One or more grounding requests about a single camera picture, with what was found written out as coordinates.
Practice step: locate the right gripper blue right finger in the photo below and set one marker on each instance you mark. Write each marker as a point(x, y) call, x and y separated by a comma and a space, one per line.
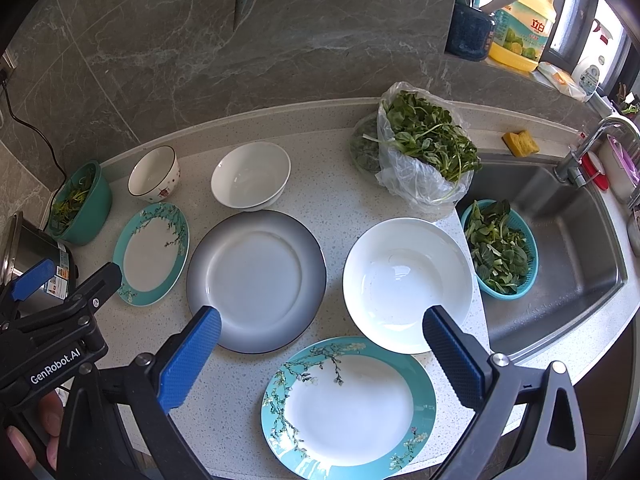
point(460, 355)

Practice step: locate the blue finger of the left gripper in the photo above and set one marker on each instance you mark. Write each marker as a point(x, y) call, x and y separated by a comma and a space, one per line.
point(33, 279)
point(91, 294)

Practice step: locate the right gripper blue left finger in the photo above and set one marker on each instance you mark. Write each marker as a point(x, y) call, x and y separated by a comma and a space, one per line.
point(187, 355)

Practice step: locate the small teal floral plate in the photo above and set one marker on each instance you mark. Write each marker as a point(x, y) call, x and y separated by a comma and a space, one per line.
point(151, 252)

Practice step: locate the white deep plate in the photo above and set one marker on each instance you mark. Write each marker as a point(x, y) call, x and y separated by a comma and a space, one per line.
point(397, 270)

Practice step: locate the grey gradient dinner plate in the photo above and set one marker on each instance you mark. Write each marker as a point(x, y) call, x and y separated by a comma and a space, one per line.
point(265, 274)

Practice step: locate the white bowl red flowers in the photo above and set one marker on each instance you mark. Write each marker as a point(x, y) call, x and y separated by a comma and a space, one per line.
point(155, 176)

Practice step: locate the white ceramic bowl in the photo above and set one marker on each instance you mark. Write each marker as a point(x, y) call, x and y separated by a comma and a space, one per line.
point(251, 177)

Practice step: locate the stainless steel cooker pot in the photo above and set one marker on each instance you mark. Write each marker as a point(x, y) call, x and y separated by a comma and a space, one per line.
point(23, 245)

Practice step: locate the green bowl with vegetables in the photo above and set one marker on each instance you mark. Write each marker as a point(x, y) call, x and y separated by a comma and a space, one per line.
point(81, 207)

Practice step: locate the teal colander with greens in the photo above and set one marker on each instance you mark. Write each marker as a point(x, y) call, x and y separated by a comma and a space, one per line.
point(503, 249)

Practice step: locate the stainless steel sink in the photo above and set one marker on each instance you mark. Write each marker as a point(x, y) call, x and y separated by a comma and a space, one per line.
point(580, 263)

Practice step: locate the chrome faucet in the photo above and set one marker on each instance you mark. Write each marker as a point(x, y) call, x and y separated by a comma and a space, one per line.
point(568, 169)

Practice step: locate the plastic bag of greens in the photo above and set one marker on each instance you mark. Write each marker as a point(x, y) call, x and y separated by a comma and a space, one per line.
point(417, 148)

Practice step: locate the yellow sponge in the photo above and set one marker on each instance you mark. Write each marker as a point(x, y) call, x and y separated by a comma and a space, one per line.
point(520, 144)

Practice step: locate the red round brush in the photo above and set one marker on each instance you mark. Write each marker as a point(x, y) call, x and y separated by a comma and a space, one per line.
point(595, 171)

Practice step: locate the dark blue utensil holder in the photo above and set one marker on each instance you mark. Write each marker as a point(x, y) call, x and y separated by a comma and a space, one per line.
point(470, 34)

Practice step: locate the yellow dish soap bottle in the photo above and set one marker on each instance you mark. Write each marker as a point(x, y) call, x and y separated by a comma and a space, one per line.
point(522, 31)

